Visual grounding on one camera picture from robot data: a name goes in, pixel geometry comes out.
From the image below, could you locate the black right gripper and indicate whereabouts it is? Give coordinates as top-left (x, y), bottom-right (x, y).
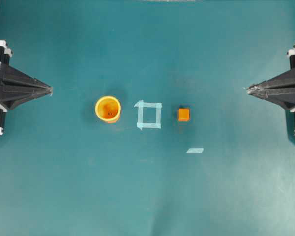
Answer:
top-left (246, 44), bottom-right (295, 136)

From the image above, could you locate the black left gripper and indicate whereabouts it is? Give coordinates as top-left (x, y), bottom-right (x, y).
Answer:
top-left (0, 40), bottom-right (53, 136)

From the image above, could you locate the yellow orange plastic cup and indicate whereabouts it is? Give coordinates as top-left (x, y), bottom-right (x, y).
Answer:
top-left (94, 96), bottom-right (121, 123)

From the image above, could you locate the orange cube block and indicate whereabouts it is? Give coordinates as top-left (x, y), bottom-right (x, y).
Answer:
top-left (177, 108), bottom-right (190, 121)

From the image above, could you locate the small light blue tape strip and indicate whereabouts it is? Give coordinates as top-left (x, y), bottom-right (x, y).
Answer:
top-left (186, 148), bottom-right (204, 154)

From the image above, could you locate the light blue tape square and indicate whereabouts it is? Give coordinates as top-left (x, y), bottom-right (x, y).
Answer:
top-left (134, 100), bottom-right (162, 130)

